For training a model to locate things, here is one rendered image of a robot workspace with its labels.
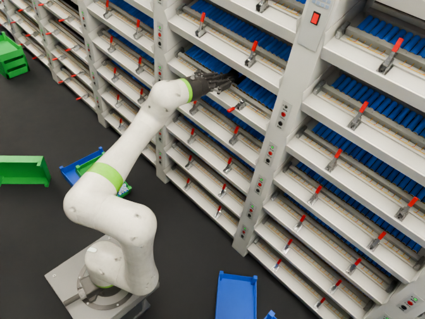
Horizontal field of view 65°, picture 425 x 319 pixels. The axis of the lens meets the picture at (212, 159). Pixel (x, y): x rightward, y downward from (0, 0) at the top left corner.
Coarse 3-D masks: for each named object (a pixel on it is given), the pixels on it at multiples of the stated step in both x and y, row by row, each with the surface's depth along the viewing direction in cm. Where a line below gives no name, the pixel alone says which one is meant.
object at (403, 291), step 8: (424, 272) 109; (416, 280) 113; (424, 280) 110; (400, 288) 123; (408, 288) 117; (416, 288) 114; (424, 288) 112; (392, 296) 125; (400, 296) 121; (424, 296) 113; (376, 304) 140; (384, 304) 129; (392, 304) 126; (424, 304) 115; (376, 312) 134; (384, 312) 131; (392, 312) 128; (400, 312) 125; (408, 312) 122; (416, 312) 119
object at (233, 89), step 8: (184, 56) 154; (184, 64) 153; (192, 64) 151; (208, 72) 147; (232, 88) 141; (232, 96) 140; (240, 96) 139; (248, 96) 137; (256, 104) 135; (264, 112) 133; (272, 112) 132
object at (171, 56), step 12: (180, 48) 156; (168, 60) 156; (180, 60) 156; (180, 72) 153; (192, 72) 152; (216, 96) 143; (228, 96) 142; (228, 108) 142; (252, 108) 137; (252, 120) 134; (264, 120) 133; (264, 132) 133
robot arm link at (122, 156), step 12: (144, 108) 121; (144, 120) 119; (156, 120) 121; (132, 132) 114; (144, 132) 116; (156, 132) 123; (120, 144) 110; (132, 144) 111; (144, 144) 116; (108, 156) 106; (120, 156) 106; (132, 156) 110; (120, 168) 105
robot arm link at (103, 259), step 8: (96, 248) 127; (104, 248) 128; (112, 248) 128; (120, 248) 130; (88, 256) 125; (96, 256) 125; (104, 256) 125; (112, 256) 126; (120, 256) 126; (88, 264) 124; (96, 264) 124; (104, 264) 124; (112, 264) 124; (120, 264) 124; (88, 272) 130; (96, 272) 124; (104, 272) 123; (112, 272) 123; (96, 280) 130; (104, 280) 126; (112, 280) 124
